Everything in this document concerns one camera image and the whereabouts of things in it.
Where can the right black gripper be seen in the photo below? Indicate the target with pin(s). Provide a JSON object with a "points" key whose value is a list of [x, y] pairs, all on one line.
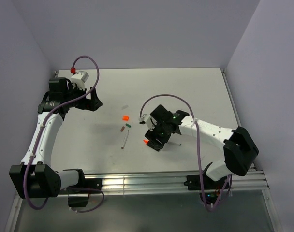
{"points": [[163, 140]]}

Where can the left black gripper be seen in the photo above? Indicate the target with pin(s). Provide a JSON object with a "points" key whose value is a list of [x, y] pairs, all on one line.
{"points": [[91, 104]]}

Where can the orange highlighter cap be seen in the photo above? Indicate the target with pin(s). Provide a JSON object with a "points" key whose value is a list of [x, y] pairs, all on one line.
{"points": [[125, 118]]}

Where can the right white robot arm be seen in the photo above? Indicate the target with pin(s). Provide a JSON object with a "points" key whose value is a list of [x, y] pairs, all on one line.
{"points": [[238, 148]]}

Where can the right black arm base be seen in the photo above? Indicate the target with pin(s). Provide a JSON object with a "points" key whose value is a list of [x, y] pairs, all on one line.
{"points": [[212, 188]]}

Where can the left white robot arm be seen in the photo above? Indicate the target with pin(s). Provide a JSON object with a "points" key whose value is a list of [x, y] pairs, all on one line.
{"points": [[34, 177]]}

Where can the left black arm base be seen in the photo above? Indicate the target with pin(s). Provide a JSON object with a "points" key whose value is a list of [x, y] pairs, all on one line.
{"points": [[78, 197]]}

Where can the white green-tip pen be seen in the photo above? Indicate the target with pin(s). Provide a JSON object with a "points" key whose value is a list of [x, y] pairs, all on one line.
{"points": [[172, 143]]}

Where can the white brown-tip pen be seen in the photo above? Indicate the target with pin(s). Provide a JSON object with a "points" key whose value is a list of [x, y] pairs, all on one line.
{"points": [[125, 139]]}

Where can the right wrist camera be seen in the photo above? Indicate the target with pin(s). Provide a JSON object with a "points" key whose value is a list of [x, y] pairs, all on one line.
{"points": [[148, 120]]}

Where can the aluminium rail frame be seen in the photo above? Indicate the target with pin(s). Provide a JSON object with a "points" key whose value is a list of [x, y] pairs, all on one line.
{"points": [[144, 189]]}

